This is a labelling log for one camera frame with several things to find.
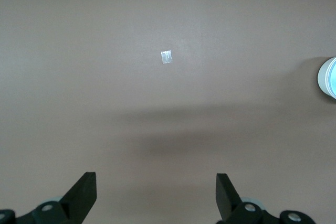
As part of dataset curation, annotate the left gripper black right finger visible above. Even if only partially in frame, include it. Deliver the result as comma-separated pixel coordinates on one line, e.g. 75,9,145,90
216,173,315,224

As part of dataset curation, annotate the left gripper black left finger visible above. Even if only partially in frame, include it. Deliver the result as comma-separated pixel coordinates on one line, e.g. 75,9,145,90
0,172,97,224

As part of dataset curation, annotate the blue plastic bowl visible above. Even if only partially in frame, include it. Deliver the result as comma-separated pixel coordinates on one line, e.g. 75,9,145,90
326,56,336,97

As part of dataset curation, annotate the white plastic bowl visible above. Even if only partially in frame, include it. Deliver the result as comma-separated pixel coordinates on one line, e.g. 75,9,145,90
317,57,336,101

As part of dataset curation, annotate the small clear tape piece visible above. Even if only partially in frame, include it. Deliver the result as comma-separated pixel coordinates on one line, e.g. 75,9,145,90
160,49,173,65

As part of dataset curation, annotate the brown table cover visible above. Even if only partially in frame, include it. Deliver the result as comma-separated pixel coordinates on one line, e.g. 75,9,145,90
0,0,336,224

